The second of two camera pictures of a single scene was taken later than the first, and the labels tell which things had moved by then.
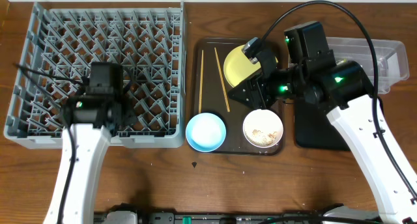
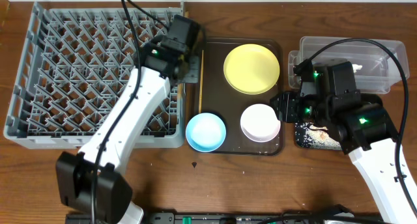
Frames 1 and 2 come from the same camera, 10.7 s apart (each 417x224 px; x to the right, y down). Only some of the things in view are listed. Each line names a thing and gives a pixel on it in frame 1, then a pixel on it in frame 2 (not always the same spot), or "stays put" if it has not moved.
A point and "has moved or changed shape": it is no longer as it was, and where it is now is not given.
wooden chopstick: (222, 81) → (180, 96)
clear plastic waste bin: (391, 56) stays put
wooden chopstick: (201, 81) stays put
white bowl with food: (262, 128) has moved or changed shape
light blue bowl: (206, 132) stays put
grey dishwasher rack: (58, 45) stays put
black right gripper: (255, 89) → (286, 112)
